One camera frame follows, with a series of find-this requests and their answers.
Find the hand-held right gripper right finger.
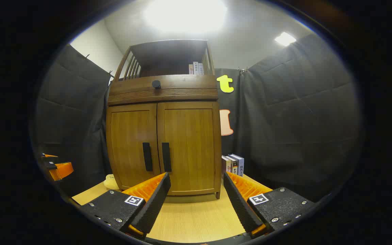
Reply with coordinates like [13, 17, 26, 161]
[223, 171, 316, 239]

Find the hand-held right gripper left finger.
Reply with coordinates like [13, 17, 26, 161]
[80, 172, 172, 238]

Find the wooden shoe cabinet door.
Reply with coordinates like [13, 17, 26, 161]
[109, 103, 161, 190]
[157, 101, 221, 196]

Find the wooden double-door shoe cabinet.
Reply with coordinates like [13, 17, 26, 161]
[106, 39, 222, 199]

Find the wooden cabinet drawer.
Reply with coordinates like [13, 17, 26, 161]
[108, 75, 219, 105]

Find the blue spine book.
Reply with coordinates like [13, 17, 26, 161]
[230, 154, 245, 177]

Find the dark spine book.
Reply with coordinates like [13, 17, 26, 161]
[226, 155, 238, 176]

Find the white and purple book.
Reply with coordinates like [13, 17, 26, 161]
[222, 156, 232, 177]

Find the pale yellow soft toy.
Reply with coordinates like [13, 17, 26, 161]
[103, 174, 120, 190]

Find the black backdrop cloth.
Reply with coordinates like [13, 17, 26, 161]
[34, 33, 363, 201]

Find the small ceiling light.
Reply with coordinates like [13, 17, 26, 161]
[274, 32, 297, 47]

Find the large ceiling light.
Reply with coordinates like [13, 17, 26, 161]
[144, 0, 228, 34]

